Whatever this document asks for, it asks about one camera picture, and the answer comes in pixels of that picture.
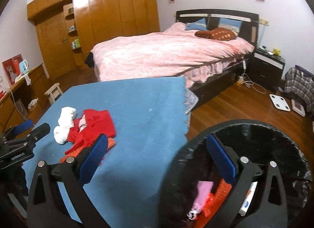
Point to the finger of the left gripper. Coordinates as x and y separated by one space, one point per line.
12 132
35 135

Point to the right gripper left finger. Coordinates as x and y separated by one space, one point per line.
57 197

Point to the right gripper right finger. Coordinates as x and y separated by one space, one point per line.
268 207

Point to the white blue cardboard box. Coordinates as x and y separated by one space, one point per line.
248 199

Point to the white tissue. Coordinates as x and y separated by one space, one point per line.
65 123

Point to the red cloth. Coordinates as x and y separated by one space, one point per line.
87 129

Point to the orange bubble wrap sheet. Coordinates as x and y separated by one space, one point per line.
214 201

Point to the black lined trash bin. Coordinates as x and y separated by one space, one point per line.
260 143

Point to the wooden side cabinet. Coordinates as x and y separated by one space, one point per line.
24 101

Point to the small wooden stool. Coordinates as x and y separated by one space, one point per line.
53 93

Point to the red poster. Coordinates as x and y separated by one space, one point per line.
11 68

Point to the blue electric kettle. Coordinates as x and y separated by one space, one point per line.
24 66

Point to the blue table cloth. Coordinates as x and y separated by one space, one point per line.
150 122

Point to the white bathroom scale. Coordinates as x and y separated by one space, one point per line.
279 103

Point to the wooden wardrobe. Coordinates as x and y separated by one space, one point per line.
67 30

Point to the black white nightstand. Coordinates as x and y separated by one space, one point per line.
266 69

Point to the yellow plush toy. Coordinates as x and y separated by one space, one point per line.
276 52

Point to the pink quilt bed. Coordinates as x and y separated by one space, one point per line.
173 53

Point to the brown dotted pillow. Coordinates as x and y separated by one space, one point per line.
221 34

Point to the black bed headboard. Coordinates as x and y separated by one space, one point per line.
246 23

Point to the right blue pillow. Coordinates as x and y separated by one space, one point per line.
230 24

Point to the blue pillow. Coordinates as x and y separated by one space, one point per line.
230 24
199 25

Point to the left blue pillow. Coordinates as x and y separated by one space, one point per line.
199 25

